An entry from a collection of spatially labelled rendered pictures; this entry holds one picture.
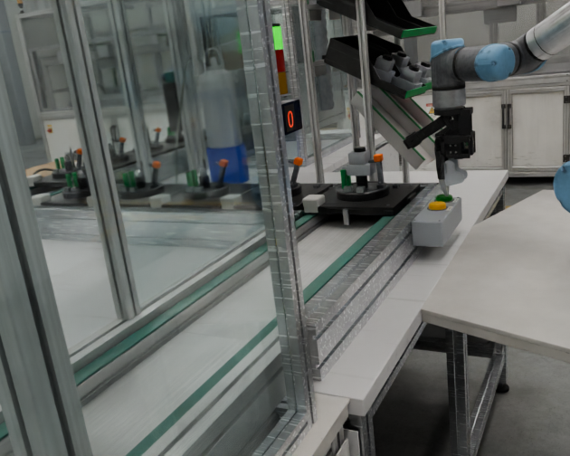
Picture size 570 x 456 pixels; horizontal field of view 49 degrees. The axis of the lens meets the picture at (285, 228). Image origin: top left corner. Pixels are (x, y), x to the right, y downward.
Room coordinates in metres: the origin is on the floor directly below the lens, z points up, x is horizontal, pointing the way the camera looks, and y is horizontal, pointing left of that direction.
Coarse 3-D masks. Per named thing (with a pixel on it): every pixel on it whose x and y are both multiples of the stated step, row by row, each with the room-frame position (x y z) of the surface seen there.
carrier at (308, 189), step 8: (296, 184) 1.68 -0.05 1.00; (304, 184) 1.79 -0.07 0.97; (312, 184) 1.78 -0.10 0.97; (320, 184) 1.76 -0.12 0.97; (328, 184) 1.75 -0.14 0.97; (296, 192) 1.66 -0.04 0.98; (304, 192) 1.69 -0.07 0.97; (312, 192) 1.68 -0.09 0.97; (320, 192) 1.67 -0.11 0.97; (296, 200) 1.61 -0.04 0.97; (296, 208) 1.54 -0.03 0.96
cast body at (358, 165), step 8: (352, 152) 1.58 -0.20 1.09; (360, 152) 1.56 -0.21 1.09; (368, 152) 1.58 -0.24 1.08; (352, 160) 1.57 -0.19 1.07; (360, 160) 1.56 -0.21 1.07; (368, 160) 1.58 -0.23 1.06; (344, 168) 1.60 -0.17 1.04; (352, 168) 1.57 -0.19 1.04; (360, 168) 1.56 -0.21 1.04; (368, 168) 1.55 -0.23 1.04
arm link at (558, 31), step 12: (564, 12) 1.32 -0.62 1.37; (540, 24) 1.37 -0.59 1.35; (552, 24) 1.33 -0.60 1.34; (564, 24) 1.31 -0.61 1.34; (528, 36) 1.39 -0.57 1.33; (540, 36) 1.36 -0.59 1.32; (552, 36) 1.34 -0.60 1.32; (564, 36) 1.32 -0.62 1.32; (528, 48) 1.38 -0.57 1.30; (540, 48) 1.36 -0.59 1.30; (552, 48) 1.35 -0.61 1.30; (564, 48) 1.36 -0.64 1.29; (528, 60) 1.39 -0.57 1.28; (540, 60) 1.38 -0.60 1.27; (516, 72) 1.40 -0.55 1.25; (528, 72) 1.44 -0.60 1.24
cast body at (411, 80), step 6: (408, 66) 1.81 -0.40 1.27; (414, 66) 1.79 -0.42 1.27; (402, 72) 1.79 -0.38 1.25; (408, 72) 1.78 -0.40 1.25; (414, 72) 1.77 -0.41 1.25; (420, 72) 1.79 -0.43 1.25; (396, 78) 1.80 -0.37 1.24; (402, 78) 1.79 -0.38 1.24; (408, 78) 1.78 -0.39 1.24; (414, 78) 1.77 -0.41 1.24; (420, 78) 1.80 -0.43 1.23; (396, 84) 1.80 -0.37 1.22; (402, 84) 1.79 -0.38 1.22; (408, 84) 1.78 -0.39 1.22; (414, 84) 1.77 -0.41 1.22; (420, 84) 1.79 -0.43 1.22
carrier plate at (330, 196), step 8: (392, 184) 1.66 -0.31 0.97; (400, 184) 1.65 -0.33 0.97; (408, 184) 1.64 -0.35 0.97; (416, 184) 1.63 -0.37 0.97; (328, 192) 1.65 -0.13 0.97; (392, 192) 1.57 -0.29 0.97; (400, 192) 1.56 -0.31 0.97; (408, 192) 1.55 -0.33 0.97; (416, 192) 1.60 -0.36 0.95; (328, 200) 1.56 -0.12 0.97; (336, 200) 1.56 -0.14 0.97; (376, 200) 1.51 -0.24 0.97; (384, 200) 1.50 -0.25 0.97; (392, 200) 1.49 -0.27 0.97; (400, 200) 1.48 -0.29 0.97; (320, 208) 1.51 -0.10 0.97; (328, 208) 1.50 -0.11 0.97; (336, 208) 1.49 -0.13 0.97; (344, 208) 1.48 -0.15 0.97; (352, 208) 1.47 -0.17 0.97; (360, 208) 1.46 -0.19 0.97; (368, 208) 1.45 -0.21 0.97; (376, 208) 1.44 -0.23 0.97; (384, 208) 1.43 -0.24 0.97; (392, 208) 1.42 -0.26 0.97; (400, 208) 1.47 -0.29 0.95
